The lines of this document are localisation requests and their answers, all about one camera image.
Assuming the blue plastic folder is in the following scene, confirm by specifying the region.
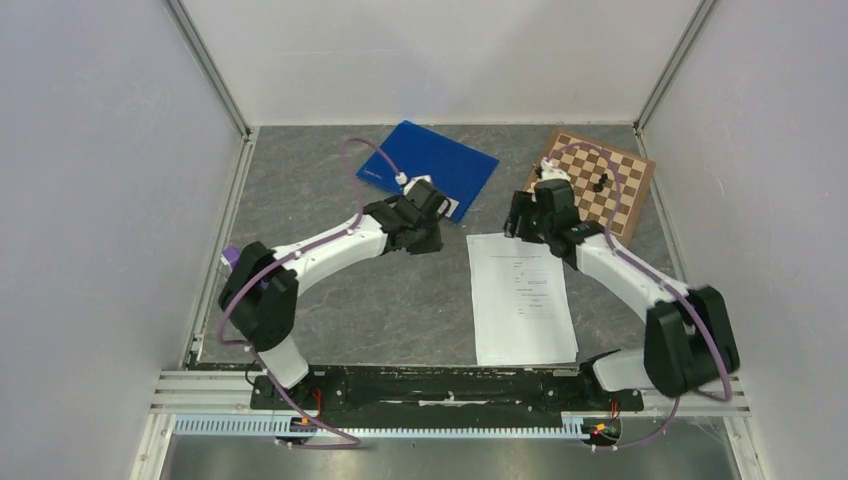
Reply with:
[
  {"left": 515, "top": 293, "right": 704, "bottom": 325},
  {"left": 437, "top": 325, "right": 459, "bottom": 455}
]
[{"left": 344, "top": 120, "right": 499, "bottom": 223}]

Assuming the white paper sheet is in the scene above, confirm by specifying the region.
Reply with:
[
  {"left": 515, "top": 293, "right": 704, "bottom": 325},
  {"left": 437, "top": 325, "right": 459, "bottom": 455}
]
[{"left": 466, "top": 233, "right": 578, "bottom": 366}]

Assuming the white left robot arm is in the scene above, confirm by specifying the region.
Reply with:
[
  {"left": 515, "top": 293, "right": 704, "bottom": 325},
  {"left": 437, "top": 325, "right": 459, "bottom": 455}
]
[{"left": 218, "top": 176, "right": 452, "bottom": 408}]

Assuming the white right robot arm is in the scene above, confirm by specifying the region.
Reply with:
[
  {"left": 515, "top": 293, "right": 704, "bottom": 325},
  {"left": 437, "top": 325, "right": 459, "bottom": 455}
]
[{"left": 504, "top": 179, "right": 740, "bottom": 408}]

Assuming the black chess piece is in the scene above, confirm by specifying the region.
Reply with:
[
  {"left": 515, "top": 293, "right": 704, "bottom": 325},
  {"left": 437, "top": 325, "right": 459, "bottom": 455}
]
[{"left": 592, "top": 173, "right": 609, "bottom": 193}]

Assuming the wooden chessboard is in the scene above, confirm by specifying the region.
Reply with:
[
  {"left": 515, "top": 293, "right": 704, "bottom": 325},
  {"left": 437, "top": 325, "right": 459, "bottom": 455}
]
[{"left": 525, "top": 128, "right": 656, "bottom": 247}]

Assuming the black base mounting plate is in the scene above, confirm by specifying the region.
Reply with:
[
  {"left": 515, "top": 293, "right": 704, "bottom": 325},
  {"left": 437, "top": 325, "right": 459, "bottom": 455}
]
[{"left": 288, "top": 365, "right": 644, "bottom": 429}]

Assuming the purple plastic object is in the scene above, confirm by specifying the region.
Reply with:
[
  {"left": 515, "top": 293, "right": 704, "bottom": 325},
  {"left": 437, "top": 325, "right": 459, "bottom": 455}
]
[{"left": 219, "top": 246, "right": 241, "bottom": 270}]

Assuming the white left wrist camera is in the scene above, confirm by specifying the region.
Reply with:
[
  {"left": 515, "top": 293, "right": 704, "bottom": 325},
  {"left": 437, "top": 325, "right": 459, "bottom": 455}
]
[{"left": 395, "top": 172, "right": 433, "bottom": 195}]

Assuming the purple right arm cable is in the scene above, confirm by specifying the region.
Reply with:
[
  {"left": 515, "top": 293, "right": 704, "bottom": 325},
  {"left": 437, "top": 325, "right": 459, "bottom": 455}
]
[{"left": 539, "top": 142, "right": 735, "bottom": 453}]

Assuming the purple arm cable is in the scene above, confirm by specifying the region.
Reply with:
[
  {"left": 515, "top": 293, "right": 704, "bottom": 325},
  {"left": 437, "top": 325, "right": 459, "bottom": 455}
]
[
  {"left": 215, "top": 137, "right": 412, "bottom": 450},
  {"left": 539, "top": 142, "right": 735, "bottom": 453}
]

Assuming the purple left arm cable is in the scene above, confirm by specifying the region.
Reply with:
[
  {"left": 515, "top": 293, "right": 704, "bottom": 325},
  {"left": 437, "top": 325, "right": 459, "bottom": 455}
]
[{"left": 215, "top": 137, "right": 412, "bottom": 450}]

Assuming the aluminium frame post right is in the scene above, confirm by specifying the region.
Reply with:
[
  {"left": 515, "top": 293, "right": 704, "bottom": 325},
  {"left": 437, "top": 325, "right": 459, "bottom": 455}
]
[{"left": 633, "top": 0, "right": 719, "bottom": 136}]

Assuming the aluminium frame post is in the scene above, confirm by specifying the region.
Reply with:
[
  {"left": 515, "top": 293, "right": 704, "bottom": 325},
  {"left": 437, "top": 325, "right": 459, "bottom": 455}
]
[
  {"left": 633, "top": 0, "right": 719, "bottom": 136},
  {"left": 163, "top": 0, "right": 254, "bottom": 141}
]

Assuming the white slotted cable duct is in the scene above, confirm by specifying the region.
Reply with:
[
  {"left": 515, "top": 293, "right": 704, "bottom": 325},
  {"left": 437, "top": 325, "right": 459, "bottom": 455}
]
[{"left": 172, "top": 414, "right": 612, "bottom": 440}]

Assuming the aluminium frame post left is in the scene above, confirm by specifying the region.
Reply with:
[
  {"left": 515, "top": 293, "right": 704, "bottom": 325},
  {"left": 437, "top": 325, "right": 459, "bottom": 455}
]
[{"left": 163, "top": 0, "right": 254, "bottom": 141}]

